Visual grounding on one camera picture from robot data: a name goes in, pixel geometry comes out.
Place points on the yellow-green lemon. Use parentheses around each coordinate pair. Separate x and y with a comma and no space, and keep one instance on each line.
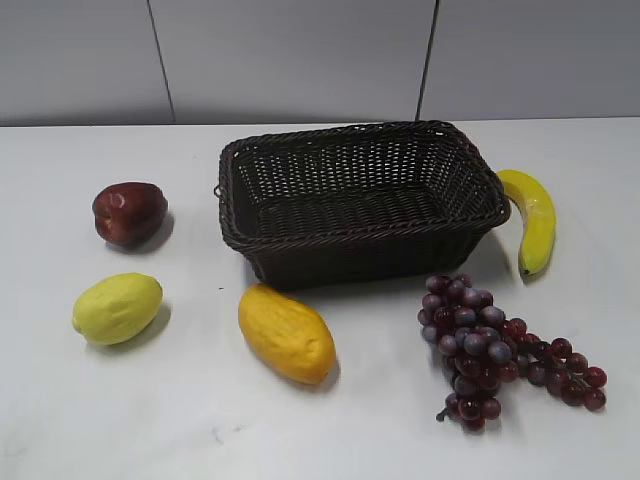
(117,308)

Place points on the red apple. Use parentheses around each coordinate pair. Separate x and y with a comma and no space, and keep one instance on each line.
(128,214)

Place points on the purple grape bunch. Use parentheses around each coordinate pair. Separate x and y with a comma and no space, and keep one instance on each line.
(482,349)

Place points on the orange-yellow mango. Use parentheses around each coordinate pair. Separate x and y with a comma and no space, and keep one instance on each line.
(288,336)

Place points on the black woven basket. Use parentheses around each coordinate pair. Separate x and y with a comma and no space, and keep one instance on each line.
(356,203)

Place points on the yellow banana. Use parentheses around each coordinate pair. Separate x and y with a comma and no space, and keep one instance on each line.
(538,214)

